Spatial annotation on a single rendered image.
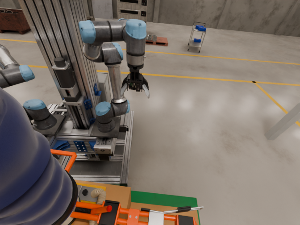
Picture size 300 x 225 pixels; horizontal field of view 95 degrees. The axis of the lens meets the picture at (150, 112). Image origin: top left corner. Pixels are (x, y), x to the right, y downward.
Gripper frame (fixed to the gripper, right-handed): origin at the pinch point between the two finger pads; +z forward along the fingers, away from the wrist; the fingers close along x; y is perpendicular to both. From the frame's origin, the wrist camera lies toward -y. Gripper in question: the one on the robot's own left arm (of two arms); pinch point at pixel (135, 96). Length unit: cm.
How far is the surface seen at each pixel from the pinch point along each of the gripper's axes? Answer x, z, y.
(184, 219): 26, 31, 49
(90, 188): -23, 44, 32
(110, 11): -207, 116, -988
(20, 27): -470, 129, -557
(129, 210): 1, 32, 45
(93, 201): -20, 44, 39
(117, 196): -9, 57, 33
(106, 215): -10, 32, 47
